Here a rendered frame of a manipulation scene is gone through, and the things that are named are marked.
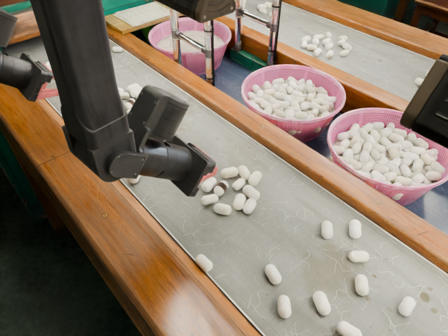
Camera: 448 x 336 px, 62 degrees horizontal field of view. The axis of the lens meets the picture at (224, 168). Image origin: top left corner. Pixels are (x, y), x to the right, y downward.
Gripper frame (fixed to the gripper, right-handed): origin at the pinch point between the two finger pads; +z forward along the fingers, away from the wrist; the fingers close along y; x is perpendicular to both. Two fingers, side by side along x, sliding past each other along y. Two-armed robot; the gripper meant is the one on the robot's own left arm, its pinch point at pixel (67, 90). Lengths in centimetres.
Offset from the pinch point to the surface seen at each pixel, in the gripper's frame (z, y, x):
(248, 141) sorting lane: 27.4, -29.5, -10.4
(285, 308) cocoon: 8, -63, 4
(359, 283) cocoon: 17, -67, -4
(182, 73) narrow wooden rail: 28.9, 1.4, -14.9
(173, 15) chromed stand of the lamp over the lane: 23.0, 8.9, -26.7
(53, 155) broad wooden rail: -1.1, -8.1, 12.2
